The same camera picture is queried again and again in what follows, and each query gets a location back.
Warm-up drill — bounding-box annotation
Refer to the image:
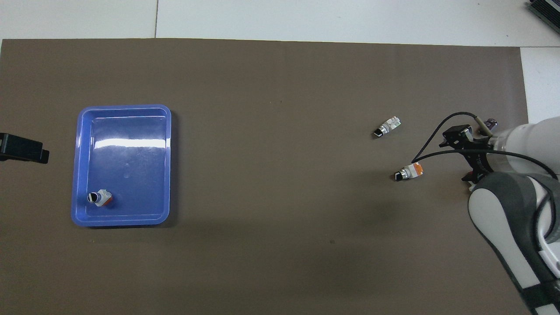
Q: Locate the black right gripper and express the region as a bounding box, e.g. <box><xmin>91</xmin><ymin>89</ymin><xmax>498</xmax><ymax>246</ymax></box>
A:
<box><xmin>440</xmin><ymin>125</ymin><xmax>495</xmax><ymax>182</ymax></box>

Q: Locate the small selector switch black knob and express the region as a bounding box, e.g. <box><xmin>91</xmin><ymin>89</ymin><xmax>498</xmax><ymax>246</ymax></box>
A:
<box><xmin>393</xmin><ymin>162</ymin><xmax>424</xmax><ymax>182</ymax></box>
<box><xmin>372</xmin><ymin>116</ymin><xmax>402</xmax><ymax>140</ymax></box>
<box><xmin>87</xmin><ymin>189</ymin><xmax>114</xmax><ymax>208</ymax></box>

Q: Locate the blue plastic tray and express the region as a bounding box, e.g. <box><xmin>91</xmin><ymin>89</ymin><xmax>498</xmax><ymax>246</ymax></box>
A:
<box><xmin>71</xmin><ymin>104</ymin><xmax>172</xmax><ymax>227</ymax></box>

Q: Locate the grey ribbed metal device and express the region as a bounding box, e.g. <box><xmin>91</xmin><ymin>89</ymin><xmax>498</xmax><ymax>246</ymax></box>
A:
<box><xmin>526</xmin><ymin>0</ymin><xmax>560</xmax><ymax>25</ymax></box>

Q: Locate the brown table mat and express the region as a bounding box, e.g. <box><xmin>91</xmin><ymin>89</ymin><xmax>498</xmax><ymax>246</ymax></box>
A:
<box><xmin>0</xmin><ymin>38</ymin><xmax>551</xmax><ymax>315</ymax></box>

